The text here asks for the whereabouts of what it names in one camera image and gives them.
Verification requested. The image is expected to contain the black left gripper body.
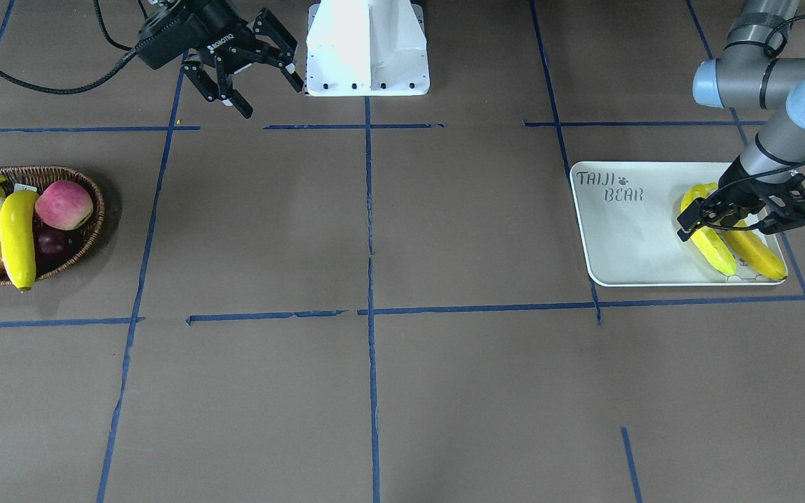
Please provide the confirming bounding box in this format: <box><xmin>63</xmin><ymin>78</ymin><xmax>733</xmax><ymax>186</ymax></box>
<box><xmin>718</xmin><ymin>159</ymin><xmax>805</xmax><ymax>210</ymax></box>

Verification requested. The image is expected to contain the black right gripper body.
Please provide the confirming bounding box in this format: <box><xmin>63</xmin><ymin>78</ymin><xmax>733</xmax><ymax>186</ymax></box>
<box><xmin>136</xmin><ymin>1</ymin><xmax>248</xmax><ymax>70</ymax></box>

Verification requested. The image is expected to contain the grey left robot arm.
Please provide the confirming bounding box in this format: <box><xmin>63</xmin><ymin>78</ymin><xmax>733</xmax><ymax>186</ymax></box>
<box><xmin>677</xmin><ymin>1</ymin><xmax>805</xmax><ymax>241</ymax></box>

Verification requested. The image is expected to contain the white bear print tray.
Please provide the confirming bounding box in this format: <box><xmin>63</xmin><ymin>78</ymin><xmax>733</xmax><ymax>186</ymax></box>
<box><xmin>570</xmin><ymin>161</ymin><xmax>787</xmax><ymax>287</ymax></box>

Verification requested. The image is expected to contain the pink red apple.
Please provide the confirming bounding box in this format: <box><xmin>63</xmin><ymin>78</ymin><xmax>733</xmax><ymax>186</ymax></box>
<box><xmin>34</xmin><ymin>180</ymin><xmax>94</xmax><ymax>231</ymax></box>

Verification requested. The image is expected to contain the dark purple plum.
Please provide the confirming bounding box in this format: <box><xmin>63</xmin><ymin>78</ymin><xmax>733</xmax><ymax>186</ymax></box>
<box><xmin>34</xmin><ymin>228</ymin><xmax>75</xmax><ymax>269</ymax></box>

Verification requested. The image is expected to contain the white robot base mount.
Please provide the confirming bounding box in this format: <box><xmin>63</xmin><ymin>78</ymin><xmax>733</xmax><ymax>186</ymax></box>
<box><xmin>305</xmin><ymin>1</ymin><xmax>431</xmax><ymax>96</ymax></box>

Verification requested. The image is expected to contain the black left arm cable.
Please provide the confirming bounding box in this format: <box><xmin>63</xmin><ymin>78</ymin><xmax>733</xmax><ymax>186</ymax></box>
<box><xmin>696</xmin><ymin>13</ymin><xmax>805</xmax><ymax>217</ymax></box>

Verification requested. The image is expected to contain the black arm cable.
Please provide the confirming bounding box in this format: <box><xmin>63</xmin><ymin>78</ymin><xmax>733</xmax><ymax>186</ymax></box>
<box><xmin>696</xmin><ymin>13</ymin><xmax>805</xmax><ymax>217</ymax></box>
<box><xmin>0</xmin><ymin>0</ymin><xmax>155</xmax><ymax>96</ymax></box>

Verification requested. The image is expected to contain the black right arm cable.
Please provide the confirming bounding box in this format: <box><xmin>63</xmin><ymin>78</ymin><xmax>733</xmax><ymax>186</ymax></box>
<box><xmin>0</xmin><ymin>0</ymin><xmax>155</xmax><ymax>96</ymax></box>

